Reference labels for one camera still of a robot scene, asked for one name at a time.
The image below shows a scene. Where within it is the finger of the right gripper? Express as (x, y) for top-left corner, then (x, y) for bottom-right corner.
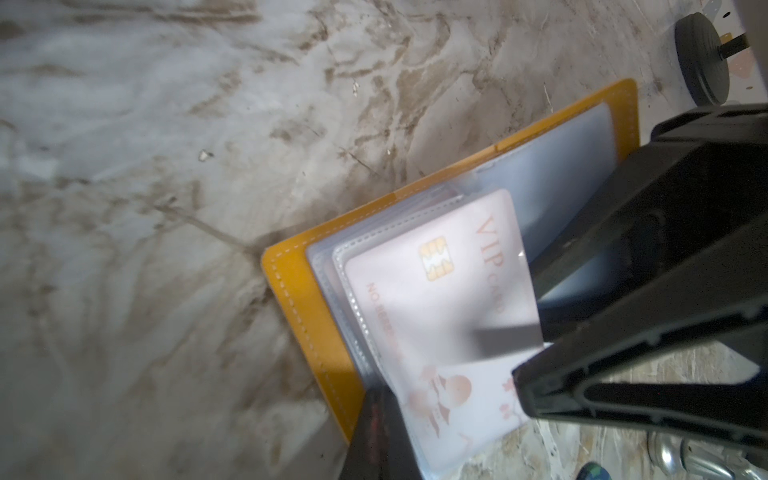
(513, 104), (767, 450)

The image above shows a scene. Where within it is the yellow leather card holder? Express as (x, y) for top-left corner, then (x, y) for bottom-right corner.
(261, 79), (639, 445)

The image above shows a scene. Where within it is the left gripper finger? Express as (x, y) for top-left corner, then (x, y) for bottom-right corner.
(339, 386), (422, 480)

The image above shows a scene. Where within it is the pink VIP card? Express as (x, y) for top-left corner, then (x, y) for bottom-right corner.
(334, 189), (543, 478)

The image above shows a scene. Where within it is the black microphone stand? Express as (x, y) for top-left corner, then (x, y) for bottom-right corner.
(674, 13), (750, 107)

